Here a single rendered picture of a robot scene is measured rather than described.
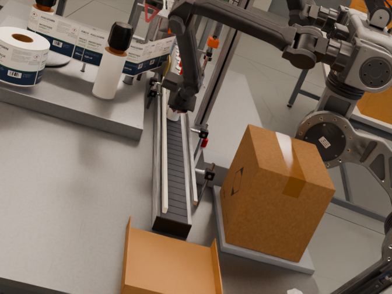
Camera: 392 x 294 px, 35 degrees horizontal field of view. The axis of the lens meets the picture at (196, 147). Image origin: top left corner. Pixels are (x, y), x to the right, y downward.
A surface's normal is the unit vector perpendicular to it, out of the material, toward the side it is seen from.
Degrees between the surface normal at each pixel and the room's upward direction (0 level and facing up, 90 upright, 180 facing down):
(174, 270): 0
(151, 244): 0
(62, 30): 90
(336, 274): 0
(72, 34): 90
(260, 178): 90
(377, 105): 90
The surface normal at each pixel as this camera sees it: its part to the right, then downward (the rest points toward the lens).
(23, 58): 0.37, 0.52
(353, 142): -0.13, 0.39
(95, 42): 0.12, 0.47
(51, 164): 0.33, -0.85
